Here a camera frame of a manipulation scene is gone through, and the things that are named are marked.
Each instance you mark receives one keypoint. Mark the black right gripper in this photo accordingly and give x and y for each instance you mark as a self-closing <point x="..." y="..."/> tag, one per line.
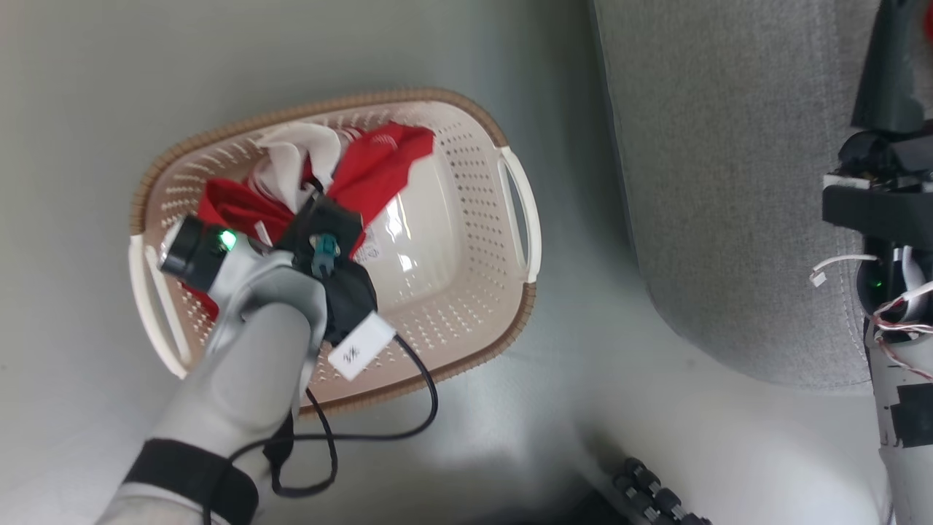
<point x="885" y="189"/>

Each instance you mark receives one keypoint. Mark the red garment with white trim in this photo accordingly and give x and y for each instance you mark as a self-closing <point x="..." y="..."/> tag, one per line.
<point x="379" y="164"/>

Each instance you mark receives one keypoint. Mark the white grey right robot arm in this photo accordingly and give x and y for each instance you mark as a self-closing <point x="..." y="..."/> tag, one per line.
<point x="904" y="408"/>

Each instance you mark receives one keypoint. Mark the grey fabric sofa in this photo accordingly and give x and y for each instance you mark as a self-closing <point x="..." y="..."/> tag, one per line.
<point x="736" y="182"/>

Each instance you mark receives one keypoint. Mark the beige perforated plastic laundry basket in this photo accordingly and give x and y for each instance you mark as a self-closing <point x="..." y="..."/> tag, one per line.
<point x="437" y="240"/>

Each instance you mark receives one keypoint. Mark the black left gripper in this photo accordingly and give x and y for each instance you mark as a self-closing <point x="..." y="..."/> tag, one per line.
<point x="324" y="226"/>

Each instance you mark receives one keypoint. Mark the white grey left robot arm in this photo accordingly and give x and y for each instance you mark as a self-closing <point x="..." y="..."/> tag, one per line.
<point x="248" y="364"/>

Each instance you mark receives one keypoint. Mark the black wrist camera white label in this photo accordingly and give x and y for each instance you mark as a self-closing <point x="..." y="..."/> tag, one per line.
<point x="357" y="328"/>

